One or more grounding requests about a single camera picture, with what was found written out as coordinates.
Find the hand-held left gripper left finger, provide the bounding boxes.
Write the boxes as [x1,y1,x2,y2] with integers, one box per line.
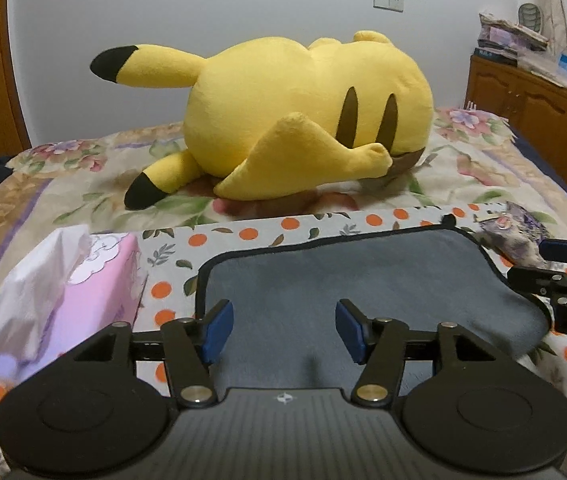
[64,299,235,407]

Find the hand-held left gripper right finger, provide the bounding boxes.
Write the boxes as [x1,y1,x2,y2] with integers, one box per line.
[335,298,502,407]

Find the grey towel with black trim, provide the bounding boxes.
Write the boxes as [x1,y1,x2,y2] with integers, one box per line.
[197,223,550,391]

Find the purple snack packet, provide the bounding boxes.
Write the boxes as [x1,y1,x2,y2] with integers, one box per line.
[474,201,550,267]

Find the pink tissue box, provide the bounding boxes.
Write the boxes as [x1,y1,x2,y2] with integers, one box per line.
[0,233,150,376]

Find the wooden cabinet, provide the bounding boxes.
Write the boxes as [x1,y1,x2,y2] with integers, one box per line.
[465,54,567,211]

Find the white tissue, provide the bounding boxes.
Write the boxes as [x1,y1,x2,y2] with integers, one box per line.
[0,224,95,362]

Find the floral bed sheet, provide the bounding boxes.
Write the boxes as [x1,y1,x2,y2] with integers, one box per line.
[0,105,567,480]

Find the pile of papers and bags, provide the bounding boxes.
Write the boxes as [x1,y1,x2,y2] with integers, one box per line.
[473,2,561,73]

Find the yellow plush toy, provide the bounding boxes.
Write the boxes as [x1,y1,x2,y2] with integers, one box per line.
[90,29,435,211]

